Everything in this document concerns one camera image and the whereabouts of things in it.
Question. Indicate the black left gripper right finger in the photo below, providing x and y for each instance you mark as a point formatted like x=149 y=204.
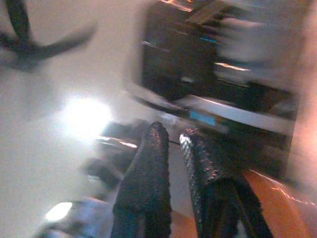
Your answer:
x=208 y=173

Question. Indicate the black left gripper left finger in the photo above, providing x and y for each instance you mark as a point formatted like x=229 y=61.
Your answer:
x=146 y=178

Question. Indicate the orange bowl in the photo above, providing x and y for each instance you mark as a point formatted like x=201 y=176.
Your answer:
x=277 y=210

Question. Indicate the black appliance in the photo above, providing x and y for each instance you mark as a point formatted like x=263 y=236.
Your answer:
x=178 y=54

